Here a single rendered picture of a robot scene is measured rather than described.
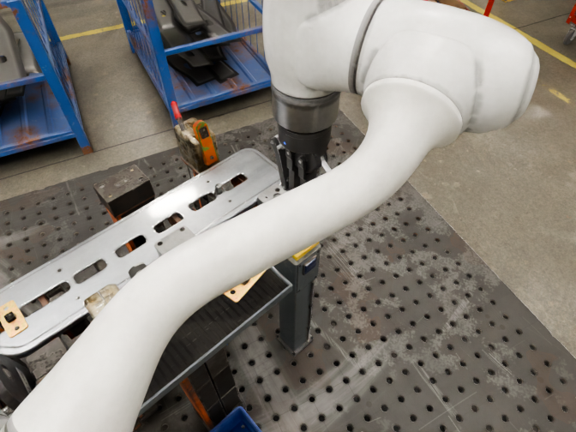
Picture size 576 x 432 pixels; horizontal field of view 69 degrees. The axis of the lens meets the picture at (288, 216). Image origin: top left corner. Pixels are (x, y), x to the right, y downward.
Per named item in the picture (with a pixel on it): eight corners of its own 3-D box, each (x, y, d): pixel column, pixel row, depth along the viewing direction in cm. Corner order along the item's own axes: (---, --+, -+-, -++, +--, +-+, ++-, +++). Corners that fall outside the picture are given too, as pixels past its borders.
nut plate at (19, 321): (-5, 310, 87) (-9, 308, 86) (13, 299, 89) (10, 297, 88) (10, 339, 83) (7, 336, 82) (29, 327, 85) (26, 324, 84)
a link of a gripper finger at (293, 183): (291, 153, 61) (285, 147, 61) (290, 202, 69) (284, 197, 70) (311, 141, 62) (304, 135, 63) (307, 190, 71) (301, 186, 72)
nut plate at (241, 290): (250, 259, 76) (250, 255, 75) (267, 269, 75) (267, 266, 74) (219, 291, 72) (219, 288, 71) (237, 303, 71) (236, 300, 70)
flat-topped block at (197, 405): (224, 380, 107) (194, 295, 73) (243, 404, 104) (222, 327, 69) (192, 408, 103) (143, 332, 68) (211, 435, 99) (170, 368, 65)
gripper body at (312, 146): (346, 118, 56) (339, 168, 64) (303, 92, 60) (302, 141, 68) (307, 143, 53) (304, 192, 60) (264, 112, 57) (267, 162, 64)
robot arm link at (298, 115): (307, 51, 57) (305, 90, 61) (255, 77, 53) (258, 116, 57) (357, 80, 52) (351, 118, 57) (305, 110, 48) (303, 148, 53)
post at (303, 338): (295, 320, 118) (297, 224, 84) (314, 339, 114) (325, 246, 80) (275, 337, 115) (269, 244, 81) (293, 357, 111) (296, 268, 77)
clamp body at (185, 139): (211, 194, 149) (193, 110, 121) (237, 217, 142) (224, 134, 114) (186, 209, 145) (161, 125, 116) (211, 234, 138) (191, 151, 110)
